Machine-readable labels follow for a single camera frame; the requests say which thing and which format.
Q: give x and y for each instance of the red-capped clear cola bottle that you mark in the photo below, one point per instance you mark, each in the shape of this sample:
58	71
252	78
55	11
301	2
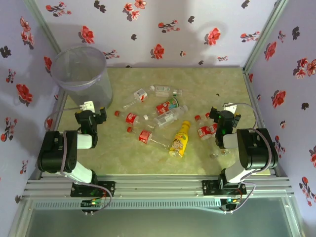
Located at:
130	118
213	128
203	132
145	136

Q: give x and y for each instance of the small clear bottle green label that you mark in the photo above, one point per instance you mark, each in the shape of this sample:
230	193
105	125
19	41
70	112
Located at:
177	92

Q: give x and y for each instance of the clear bottle red white label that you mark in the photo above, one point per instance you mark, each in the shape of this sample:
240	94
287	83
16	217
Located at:
140	95

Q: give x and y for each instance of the yellow cartoon plastic bottle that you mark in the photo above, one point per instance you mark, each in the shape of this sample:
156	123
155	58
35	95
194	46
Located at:
180	139

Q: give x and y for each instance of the large clear water bottle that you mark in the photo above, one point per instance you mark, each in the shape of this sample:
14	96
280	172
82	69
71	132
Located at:
170	116

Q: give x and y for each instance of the green-capped bottle red label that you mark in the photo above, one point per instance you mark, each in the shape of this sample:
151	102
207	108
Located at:
166	105

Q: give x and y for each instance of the clear bottle white green label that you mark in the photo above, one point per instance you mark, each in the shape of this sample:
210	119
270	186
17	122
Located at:
160	89

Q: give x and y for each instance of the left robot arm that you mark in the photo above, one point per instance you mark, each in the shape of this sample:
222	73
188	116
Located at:
56	153

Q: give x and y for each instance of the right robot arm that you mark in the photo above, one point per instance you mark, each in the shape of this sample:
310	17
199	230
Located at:
254	148

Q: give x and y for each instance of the grey mesh waste bin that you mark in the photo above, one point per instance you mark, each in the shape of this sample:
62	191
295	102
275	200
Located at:
81	81

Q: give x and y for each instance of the small circuit board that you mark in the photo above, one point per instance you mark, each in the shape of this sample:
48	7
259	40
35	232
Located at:
92	203
229	200

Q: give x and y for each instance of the grey lower shelf panel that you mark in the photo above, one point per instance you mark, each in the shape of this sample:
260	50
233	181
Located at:
158	222

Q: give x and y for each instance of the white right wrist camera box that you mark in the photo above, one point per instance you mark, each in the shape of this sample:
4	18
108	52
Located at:
230	107

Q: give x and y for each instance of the aluminium corner post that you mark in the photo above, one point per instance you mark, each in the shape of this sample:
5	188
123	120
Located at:
264	34
43	27

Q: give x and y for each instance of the long aluminium base rail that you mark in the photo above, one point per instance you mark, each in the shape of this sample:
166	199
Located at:
158	187

